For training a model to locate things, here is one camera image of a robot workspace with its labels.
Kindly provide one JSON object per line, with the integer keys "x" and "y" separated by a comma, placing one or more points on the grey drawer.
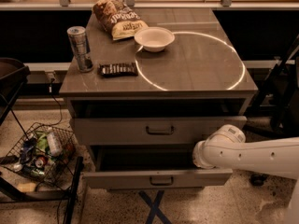
{"x": 150, "y": 167}
{"x": 149, "y": 131}

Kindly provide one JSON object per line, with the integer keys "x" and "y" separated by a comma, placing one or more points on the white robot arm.
{"x": 227, "y": 148}

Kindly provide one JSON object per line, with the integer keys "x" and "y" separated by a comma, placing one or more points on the grey drawer cabinet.
{"x": 198, "y": 75}

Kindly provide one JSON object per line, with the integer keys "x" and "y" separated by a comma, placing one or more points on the grey top drawer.
{"x": 149, "y": 131}

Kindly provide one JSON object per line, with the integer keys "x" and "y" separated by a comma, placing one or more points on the dark snack bar wrapper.
{"x": 117, "y": 70}

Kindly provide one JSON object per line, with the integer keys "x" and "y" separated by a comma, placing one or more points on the white bowl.
{"x": 154, "y": 39}

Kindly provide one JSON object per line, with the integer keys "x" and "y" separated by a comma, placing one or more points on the brown chip bag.
{"x": 118, "y": 19}

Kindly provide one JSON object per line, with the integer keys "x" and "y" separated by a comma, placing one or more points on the silver drink can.
{"x": 80, "y": 47}

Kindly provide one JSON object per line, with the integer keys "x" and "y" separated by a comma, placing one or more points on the clear plastic bottle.
{"x": 54, "y": 143}

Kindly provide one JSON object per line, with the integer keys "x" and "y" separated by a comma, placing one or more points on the red soda can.
{"x": 41, "y": 162}

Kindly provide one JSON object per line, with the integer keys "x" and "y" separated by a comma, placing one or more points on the black office chair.
{"x": 283, "y": 83}

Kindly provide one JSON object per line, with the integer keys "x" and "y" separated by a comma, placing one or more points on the black cart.
{"x": 13, "y": 76}

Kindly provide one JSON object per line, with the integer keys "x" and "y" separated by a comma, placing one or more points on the wire basket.
{"x": 22, "y": 156}

